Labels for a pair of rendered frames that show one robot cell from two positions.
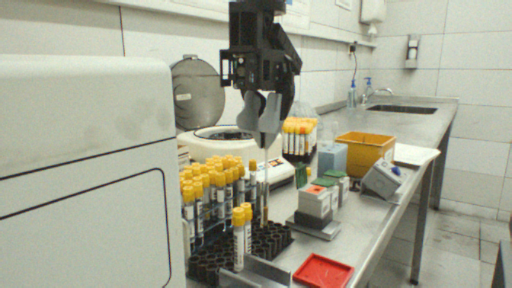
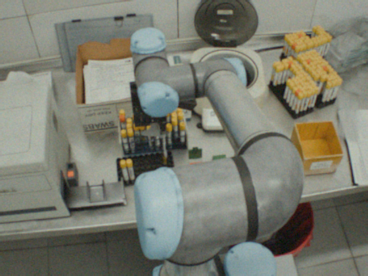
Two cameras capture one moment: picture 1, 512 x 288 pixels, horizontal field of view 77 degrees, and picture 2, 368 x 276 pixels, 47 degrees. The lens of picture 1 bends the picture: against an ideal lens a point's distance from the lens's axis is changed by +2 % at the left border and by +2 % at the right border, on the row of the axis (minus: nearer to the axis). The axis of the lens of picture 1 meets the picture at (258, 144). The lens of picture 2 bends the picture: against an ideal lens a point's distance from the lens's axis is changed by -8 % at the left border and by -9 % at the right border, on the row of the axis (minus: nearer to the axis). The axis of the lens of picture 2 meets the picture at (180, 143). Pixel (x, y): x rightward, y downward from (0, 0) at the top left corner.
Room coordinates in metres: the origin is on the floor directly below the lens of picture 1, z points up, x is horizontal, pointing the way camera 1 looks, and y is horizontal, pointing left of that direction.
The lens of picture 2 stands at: (0.06, -0.60, 2.03)
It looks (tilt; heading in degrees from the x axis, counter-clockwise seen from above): 54 degrees down; 49
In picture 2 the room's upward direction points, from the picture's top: 1 degrees counter-clockwise
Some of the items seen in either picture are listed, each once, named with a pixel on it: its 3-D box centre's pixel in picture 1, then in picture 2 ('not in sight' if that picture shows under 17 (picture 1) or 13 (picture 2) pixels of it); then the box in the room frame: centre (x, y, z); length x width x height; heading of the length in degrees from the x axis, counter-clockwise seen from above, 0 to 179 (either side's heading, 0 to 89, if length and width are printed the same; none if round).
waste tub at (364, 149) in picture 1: (363, 155); (315, 148); (0.87, -0.30, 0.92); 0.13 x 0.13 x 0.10; 53
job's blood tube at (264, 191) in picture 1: (264, 210); (164, 158); (0.51, -0.01, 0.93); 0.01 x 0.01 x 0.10; 57
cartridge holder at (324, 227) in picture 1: (313, 219); not in sight; (0.55, -0.10, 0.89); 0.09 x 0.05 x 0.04; 55
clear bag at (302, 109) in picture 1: (302, 114); not in sight; (1.49, -0.21, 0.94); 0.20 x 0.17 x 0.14; 118
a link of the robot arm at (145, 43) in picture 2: not in sight; (148, 54); (0.48, -0.01, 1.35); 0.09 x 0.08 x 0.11; 59
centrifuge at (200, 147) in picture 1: (235, 154); (227, 86); (0.84, 0.06, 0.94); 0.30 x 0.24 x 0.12; 47
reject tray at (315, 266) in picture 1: (324, 273); not in sight; (0.41, -0.09, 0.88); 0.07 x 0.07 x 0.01; 56
